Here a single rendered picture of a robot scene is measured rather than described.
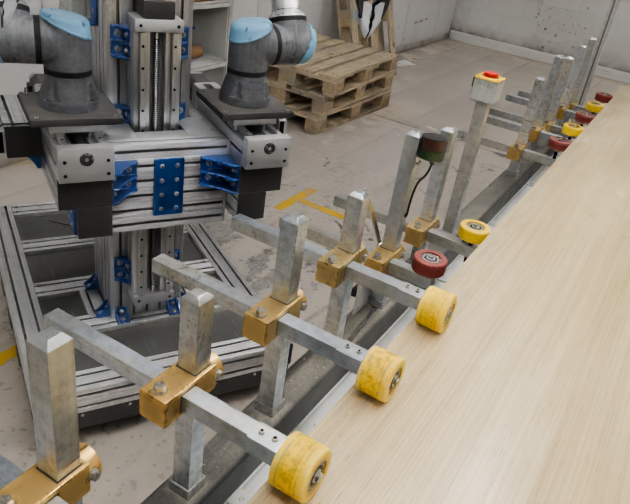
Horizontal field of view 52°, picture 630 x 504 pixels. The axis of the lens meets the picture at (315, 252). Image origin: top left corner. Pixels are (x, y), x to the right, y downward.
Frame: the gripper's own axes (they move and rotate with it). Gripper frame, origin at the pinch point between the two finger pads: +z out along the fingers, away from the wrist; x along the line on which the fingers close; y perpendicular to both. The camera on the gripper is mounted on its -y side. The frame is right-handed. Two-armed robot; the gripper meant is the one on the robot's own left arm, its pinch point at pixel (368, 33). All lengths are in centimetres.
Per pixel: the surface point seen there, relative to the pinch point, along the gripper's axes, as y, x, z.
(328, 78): 256, -147, 89
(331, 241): -21, 15, 47
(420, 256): -41, 3, 41
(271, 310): -59, 50, 35
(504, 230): -35, -30, 42
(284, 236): -56, 48, 22
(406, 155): -30.8, 4.7, 20.0
